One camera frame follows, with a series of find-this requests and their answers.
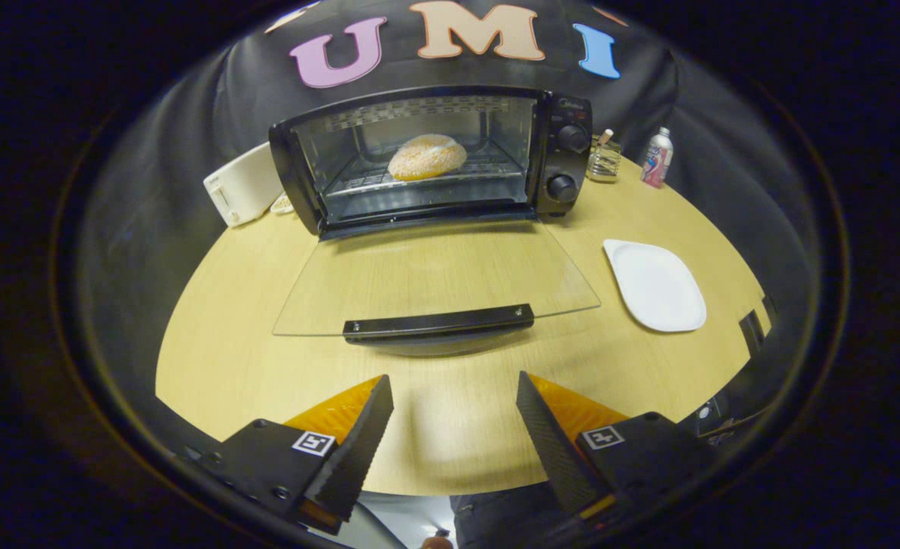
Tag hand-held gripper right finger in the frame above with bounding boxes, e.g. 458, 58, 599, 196
516, 371, 719, 525

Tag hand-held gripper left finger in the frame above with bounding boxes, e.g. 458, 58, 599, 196
187, 374, 395, 536

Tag black toaster oven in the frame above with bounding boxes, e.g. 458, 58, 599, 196
268, 85, 602, 348

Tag round sesame bread bun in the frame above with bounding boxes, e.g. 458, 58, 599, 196
387, 133, 468, 182

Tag white pop-up toaster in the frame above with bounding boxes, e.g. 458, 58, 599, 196
203, 142, 286, 228

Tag person's leg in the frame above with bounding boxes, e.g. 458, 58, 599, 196
448, 488, 580, 549

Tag white square plate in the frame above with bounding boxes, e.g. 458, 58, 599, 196
602, 239, 708, 334

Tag black table clamp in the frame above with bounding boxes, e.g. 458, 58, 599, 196
738, 310, 766, 357

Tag clear glass jar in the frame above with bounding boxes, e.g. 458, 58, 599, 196
587, 129, 624, 184

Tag pink and white bottle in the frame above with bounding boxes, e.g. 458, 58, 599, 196
640, 127, 675, 189

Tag black backdrop cloth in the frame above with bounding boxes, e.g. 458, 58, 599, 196
75, 0, 828, 458

